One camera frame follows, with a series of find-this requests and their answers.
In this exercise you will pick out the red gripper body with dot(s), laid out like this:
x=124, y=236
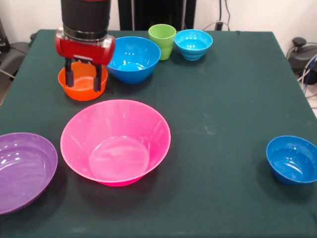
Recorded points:
x=84, y=50

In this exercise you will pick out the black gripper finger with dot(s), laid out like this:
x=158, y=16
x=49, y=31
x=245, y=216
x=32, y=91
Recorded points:
x=97, y=78
x=69, y=73

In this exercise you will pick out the orange plastic bowl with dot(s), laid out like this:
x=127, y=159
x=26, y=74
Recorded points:
x=83, y=93

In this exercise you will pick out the large light blue bowl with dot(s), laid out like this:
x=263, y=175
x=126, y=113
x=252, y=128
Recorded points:
x=136, y=59

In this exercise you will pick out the large pink plastic bowl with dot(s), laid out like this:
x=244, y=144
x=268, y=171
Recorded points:
x=81, y=138

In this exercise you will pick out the large purple plastic bowl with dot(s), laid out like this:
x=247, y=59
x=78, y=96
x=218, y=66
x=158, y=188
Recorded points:
x=22, y=173

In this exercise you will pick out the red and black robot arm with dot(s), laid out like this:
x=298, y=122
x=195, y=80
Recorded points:
x=85, y=15

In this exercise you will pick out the grey office chair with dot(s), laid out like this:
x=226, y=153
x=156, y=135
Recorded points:
x=15, y=54

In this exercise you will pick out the green plastic cup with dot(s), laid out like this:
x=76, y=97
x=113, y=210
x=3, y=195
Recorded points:
x=162, y=39

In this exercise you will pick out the small cyan ribbed bowl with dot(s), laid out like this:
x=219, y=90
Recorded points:
x=193, y=45

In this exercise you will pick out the dark green tablecloth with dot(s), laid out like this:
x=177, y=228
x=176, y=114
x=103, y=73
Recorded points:
x=210, y=111

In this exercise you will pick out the small dark blue bowl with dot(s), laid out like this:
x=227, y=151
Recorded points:
x=292, y=161

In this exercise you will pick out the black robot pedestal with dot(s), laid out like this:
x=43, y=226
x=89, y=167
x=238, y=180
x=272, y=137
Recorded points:
x=153, y=12

